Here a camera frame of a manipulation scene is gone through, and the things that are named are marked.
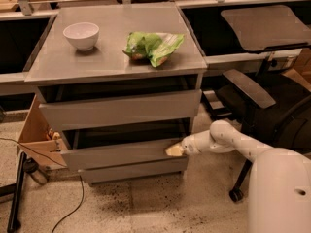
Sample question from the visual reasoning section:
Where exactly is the grey drawer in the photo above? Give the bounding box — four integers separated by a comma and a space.
40, 89, 201, 131
61, 138, 180, 170
80, 157, 188, 183

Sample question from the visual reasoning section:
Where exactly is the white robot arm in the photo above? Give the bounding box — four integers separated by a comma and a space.
165, 120, 311, 233

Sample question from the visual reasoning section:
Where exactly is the grey bottom drawer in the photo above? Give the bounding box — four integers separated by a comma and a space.
80, 157, 188, 183

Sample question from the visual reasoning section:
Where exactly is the grey drawer cabinet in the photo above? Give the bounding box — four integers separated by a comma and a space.
24, 2, 209, 184

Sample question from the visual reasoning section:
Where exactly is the grey top drawer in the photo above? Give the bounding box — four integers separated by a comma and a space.
40, 89, 201, 131

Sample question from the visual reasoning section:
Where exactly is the black office chair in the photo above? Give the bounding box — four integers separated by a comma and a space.
201, 69, 311, 203

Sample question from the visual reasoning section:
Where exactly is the green chip bag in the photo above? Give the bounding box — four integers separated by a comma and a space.
123, 31, 184, 68

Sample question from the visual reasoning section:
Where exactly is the brown cardboard box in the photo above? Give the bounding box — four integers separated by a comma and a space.
18, 97, 67, 170

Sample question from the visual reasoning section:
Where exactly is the white ceramic bowl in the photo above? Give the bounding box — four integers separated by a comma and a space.
63, 22, 99, 51

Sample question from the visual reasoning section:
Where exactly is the black metal stand leg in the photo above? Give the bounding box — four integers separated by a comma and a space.
0, 152, 27, 233

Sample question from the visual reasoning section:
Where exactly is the black floor cable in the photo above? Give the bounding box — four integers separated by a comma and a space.
0, 137, 86, 233

